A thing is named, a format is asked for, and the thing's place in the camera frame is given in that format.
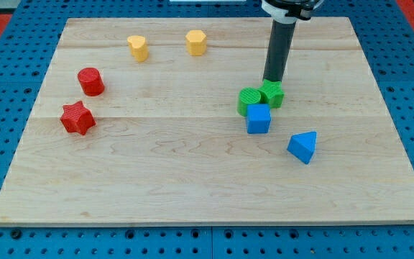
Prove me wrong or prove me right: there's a green cylinder block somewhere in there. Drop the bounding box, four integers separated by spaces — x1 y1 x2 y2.
236 87 261 117

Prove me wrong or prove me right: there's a yellow heart block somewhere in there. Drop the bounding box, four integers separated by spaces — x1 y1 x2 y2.
127 35 149 63

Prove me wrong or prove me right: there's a yellow hexagon block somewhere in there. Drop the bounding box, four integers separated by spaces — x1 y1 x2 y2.
185 30 207 56

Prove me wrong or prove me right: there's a blue cube block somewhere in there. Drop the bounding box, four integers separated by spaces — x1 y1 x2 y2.
246 104 271 134

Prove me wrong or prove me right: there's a red cylinder block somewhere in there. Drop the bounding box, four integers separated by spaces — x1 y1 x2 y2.
77 67 105 96

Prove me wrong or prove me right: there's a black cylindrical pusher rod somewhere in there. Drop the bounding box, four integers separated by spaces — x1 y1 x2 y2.
262 21 296 81

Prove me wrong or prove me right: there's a wooden board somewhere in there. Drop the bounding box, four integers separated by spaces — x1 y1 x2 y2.
0 17 414 227

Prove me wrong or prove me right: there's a red star block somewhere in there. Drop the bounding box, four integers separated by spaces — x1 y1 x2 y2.
60 101 96 135

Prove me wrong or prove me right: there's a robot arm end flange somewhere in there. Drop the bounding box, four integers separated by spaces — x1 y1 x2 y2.
261 0 325 24

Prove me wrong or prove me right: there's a blue triangle block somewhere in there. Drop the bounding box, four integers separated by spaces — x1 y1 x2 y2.
287 131 317 164

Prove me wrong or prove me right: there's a green star block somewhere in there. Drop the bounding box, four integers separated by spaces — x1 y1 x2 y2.
258 79 285 109

